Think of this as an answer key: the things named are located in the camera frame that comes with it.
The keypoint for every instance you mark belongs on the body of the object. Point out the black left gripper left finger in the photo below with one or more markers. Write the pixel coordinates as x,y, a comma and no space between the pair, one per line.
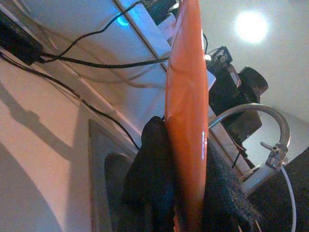
152,169

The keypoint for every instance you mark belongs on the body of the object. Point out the orange plate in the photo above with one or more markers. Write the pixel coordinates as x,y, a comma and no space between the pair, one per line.
188,108

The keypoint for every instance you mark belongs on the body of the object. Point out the stainless steel sink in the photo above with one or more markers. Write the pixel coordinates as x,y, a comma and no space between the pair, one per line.
96,169

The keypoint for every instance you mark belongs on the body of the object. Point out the black boxy equipment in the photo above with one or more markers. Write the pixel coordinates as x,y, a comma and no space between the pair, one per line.
229,91

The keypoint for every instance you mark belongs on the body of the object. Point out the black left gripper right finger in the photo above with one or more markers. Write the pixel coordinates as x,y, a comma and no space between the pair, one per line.
224,198

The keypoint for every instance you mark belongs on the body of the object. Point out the black power adapter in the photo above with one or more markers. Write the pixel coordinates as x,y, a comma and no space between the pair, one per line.
17,41

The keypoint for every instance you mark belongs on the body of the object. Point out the white plastic cylinder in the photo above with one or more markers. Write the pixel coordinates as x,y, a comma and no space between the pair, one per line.
258,178

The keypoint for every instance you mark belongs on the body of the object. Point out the round ceiling light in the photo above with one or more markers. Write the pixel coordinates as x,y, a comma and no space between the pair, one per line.
251,26

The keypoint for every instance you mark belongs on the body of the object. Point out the steel kitchen faucet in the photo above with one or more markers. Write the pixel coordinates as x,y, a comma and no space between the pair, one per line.
277,116

